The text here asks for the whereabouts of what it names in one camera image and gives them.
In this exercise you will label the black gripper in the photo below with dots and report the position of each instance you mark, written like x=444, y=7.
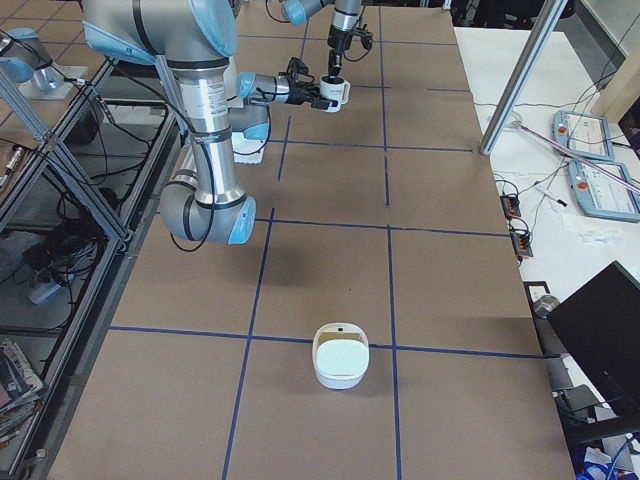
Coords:
x=338, y=45
x=296, y=92

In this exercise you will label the white mug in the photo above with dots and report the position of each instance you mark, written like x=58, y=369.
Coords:
x=335, y=91

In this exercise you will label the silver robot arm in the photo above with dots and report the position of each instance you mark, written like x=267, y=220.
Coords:
x=346, y=14
x=204, y=201

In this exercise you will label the upper orange electronics board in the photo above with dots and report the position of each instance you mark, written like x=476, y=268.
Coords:
x=511, y=206

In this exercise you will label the orange electronics board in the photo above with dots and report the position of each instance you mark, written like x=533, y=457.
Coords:
x=511, y=206
x=521, y=245

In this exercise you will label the black marker pen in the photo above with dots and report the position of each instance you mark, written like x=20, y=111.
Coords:
x=548, y=194

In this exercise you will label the lower orange electronics board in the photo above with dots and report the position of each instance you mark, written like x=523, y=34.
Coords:
x=521, y=245

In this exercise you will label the upper teach pendant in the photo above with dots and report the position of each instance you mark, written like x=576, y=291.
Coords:
x=583, y=134

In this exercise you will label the teach pendant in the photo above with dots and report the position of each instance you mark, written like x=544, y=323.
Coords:
x=583, y=134
x=599, y=196

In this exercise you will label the lower teach pendant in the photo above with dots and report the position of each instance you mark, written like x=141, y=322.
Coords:
x=599, y=196

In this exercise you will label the black laptop monitor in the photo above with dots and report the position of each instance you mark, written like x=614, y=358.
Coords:
x=599, y=327

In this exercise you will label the stack of books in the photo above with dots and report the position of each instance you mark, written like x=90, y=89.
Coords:
x=21, y=390

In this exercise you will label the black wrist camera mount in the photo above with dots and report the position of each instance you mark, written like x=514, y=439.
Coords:
x=364, y=35
x=299, y=72

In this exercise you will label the white pedestal base plate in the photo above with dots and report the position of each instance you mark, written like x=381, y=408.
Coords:
x=246, y=155

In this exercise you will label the silver aluminium frame post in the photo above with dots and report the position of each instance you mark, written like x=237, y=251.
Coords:
x=550, y=14

